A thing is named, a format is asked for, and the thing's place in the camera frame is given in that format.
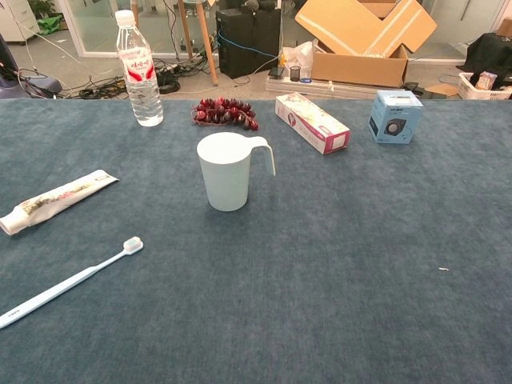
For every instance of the floral toothpaste tube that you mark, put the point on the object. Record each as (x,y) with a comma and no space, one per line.
(60,196)

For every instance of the light blue toothbrush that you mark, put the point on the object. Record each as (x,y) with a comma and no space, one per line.
(60,288)

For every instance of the pink floral long box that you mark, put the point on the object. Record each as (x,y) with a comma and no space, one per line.
(308,124)

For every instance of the bunch of red grapes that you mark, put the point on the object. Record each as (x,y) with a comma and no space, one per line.
(224,112)

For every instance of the blue felt table mat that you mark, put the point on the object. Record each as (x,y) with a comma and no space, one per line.
(320,260)

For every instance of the stack of aluminium rails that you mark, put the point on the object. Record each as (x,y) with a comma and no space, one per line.
(296,86)

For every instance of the black mesh pen holder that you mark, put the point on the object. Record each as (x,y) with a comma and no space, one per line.
(294,74)

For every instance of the white plastic bag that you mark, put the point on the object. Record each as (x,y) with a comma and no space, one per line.
(300,54)

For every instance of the black computer tower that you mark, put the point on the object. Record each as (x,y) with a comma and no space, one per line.
(248,44)

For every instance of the blue speaker box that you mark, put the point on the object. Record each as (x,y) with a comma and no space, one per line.
(394,120)

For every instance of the clear water bottle red label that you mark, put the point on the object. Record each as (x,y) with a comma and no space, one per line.
(140,88)

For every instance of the wooden table leg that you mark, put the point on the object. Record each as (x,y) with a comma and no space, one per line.
(185,28)
(206,40)

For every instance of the open cardboard box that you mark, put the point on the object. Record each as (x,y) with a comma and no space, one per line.
(360,68)

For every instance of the white plastic basket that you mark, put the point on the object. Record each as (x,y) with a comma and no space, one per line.
(468,90)

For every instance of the small printed carton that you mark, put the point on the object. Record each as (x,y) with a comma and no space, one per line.
(486,80)

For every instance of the green bag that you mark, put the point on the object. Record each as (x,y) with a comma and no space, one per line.
(50,24)

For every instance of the navy blue machine base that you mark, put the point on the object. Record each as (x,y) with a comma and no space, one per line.
(6,86)

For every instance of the black cloth cover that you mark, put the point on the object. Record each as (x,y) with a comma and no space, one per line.
(492,52)

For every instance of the white cabinet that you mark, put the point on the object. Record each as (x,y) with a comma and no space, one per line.
(16,20)

